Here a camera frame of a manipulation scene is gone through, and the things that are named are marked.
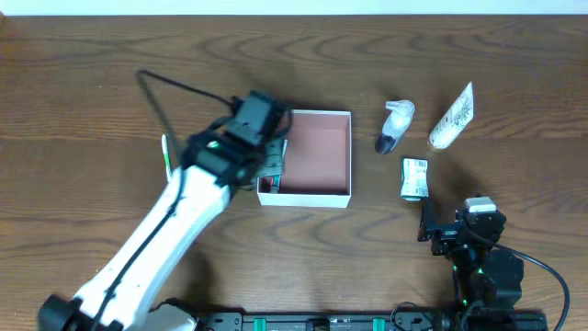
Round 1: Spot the white box with pink interior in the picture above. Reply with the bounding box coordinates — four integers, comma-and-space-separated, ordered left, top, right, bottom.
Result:
256, 109, 352, 209

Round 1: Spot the green white soap bar pack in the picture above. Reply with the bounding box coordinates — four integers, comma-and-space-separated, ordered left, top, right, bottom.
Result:
400, 158, 429, 201

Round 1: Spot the white bamboo print lotion tube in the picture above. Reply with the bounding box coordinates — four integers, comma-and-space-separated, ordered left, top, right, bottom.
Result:
427, 82, 474, 150

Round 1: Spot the clear foam soap pump bottle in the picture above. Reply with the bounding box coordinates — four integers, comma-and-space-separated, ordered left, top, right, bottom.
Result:
375, 100, 415, 154

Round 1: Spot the teal toothpaste tube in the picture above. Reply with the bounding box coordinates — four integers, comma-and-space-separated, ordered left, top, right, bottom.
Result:
259, 175, 281, 194

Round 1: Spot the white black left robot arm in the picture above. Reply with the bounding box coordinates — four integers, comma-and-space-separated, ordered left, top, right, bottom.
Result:
38, 91, 293, 330

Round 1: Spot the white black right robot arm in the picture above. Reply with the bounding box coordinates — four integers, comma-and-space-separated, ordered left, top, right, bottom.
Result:
417, 197, 524, 309

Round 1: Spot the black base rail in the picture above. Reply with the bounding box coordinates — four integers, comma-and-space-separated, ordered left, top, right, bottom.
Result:
201, 310, 550, 331

